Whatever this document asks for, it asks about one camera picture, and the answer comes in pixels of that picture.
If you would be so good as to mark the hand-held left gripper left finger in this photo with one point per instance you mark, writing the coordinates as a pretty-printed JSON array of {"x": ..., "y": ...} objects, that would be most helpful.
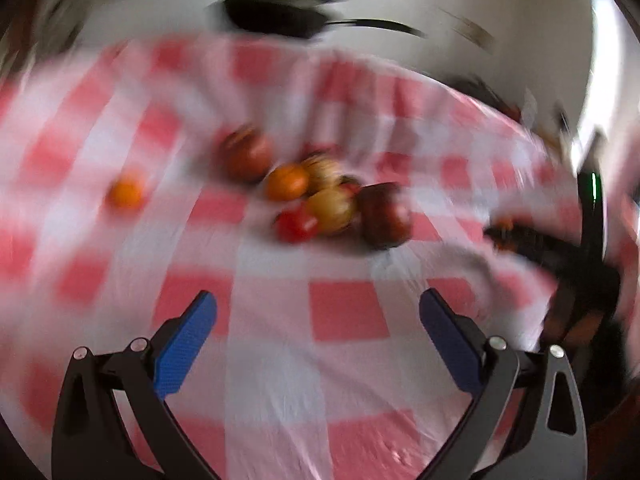
[{"x": 185, "y": 340}]

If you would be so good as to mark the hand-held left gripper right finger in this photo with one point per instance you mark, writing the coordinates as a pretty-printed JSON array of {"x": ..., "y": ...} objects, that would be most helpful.
[{"x": 450, "y": 340}]

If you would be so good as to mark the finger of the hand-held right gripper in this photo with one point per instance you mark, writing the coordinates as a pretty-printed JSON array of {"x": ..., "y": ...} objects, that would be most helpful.
[{"x": 525, "y": 242}]

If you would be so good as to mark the large orange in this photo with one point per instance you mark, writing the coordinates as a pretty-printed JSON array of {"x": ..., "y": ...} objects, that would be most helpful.
[{"x": 286, "y": 182}]

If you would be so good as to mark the red white checkered tablecloth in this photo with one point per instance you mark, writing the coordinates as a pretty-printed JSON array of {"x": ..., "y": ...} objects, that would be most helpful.
[{"x": 280, "y": 280}]

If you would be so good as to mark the dark red apple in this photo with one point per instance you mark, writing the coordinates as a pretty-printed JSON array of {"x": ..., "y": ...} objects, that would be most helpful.
[{"x": 385, "y": 216}]

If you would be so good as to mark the small mandarin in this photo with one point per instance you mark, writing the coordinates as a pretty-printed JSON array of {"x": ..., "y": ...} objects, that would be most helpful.
[{"x": 125, "y": 193}]

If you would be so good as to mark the red tomato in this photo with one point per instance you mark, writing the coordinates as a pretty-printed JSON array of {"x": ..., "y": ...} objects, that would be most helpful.
[{"x": 295, "y": 225}]

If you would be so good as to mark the yellow striped pepino melon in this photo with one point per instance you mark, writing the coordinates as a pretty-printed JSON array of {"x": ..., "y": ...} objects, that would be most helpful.
[
  {"x": 331, "y": 211},
  {"x": 322, "y": 170}
]

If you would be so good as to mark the black frying pan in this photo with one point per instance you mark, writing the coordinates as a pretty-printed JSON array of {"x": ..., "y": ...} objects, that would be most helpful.
[{"x": 272, "y": 12}]

